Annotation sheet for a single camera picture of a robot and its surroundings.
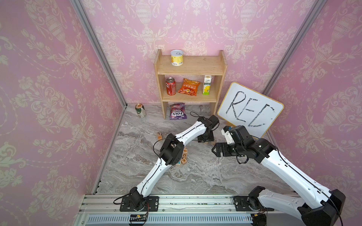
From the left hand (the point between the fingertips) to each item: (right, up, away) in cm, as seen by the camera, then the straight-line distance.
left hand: (208, 141), depth 98 cm
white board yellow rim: (+23, +24, -3) cm, 33 cm away
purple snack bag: (-22, +21, +15) cm, 34 cm away
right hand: (+2, 0, -23) cm, 23 cm away
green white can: (-50, +22, +8) cm, 55 cm away
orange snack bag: (-13, +38, 0) cm, 40 cm away
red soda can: (-26, +38, -8) cm, 46 cm away
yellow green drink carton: (-2, +38, -6) cm, 38 cm away
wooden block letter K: (-17, -10, -10) cm, 23 cm away
